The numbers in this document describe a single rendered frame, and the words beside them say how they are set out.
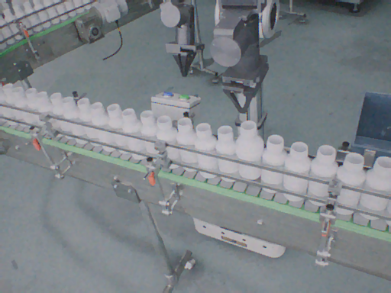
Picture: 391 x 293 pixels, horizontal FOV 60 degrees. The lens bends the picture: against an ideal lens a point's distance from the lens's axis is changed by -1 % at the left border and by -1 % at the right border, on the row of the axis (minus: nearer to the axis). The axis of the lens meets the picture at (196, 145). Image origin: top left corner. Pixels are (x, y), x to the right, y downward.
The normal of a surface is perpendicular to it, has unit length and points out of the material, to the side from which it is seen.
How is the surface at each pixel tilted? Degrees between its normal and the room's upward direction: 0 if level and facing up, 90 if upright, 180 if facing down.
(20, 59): 90
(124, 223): 0
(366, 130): 90
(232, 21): 5
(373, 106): 90
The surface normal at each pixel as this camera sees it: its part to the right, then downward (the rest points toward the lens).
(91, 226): -0.14, -0.74
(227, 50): -0.42, 0.65
